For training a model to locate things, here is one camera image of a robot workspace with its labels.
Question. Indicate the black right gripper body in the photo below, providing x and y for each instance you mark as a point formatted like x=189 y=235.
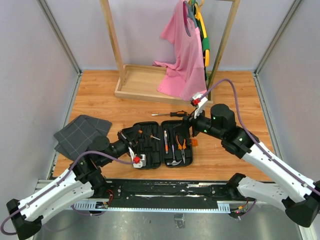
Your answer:
x=203 y=124

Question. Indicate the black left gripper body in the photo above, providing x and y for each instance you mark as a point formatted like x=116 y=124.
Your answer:
x=121 y=147

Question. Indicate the small orange black screwdriver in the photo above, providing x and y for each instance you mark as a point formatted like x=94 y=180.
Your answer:
x=148 y=135

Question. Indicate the silver orange utility knife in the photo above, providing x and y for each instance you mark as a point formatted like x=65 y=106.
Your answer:
x=166 y=142

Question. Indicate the orange black pliers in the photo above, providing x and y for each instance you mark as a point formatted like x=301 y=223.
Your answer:
x=181 y=142

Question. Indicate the black plastic tool case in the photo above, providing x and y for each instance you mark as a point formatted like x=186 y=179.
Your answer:
x=155 y=149

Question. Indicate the claw hammer black grip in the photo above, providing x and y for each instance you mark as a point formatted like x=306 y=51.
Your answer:
x=173 y=162

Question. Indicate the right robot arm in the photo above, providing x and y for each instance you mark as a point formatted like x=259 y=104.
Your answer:
x=295 y=194

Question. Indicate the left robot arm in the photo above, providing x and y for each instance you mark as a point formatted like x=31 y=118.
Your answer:
x=83 y=179

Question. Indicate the pink t-shirt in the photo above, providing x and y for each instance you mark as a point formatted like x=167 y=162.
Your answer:
x=186 y=76

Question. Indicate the dark grey folded cloth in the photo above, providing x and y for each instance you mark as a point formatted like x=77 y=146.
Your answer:
x=75 y=137

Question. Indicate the wooden clothes rack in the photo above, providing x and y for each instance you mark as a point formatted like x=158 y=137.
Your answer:
x=140 y=81

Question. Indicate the green yellow hangers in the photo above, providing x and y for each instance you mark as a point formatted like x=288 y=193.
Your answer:
x=205 y=43

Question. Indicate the black orange screwdriver handle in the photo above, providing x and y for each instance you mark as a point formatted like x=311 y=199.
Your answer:
x=178 y=114

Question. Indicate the grey cable duct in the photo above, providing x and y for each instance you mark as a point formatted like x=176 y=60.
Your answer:
x=100 y=206

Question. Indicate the right aluminium frame post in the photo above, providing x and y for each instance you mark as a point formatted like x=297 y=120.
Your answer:
x=278 y=34

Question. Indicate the aluminium frame post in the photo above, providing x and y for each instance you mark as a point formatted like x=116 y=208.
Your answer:
x=44 y=6
x=278 y=34

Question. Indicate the left aluminium frame post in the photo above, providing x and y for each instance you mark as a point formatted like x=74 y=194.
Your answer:
x=44 y=6

